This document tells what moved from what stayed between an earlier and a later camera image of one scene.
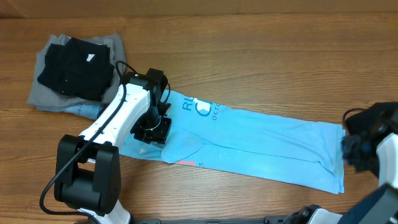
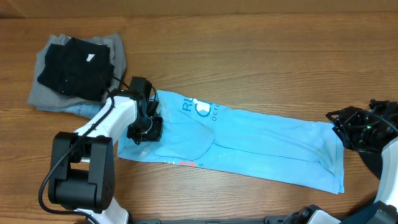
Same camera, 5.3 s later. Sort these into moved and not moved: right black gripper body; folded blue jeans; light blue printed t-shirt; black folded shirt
Moved: right black gripper body
Not moved: light blue printed t-shirt; black folded shirt; folded blue jeans
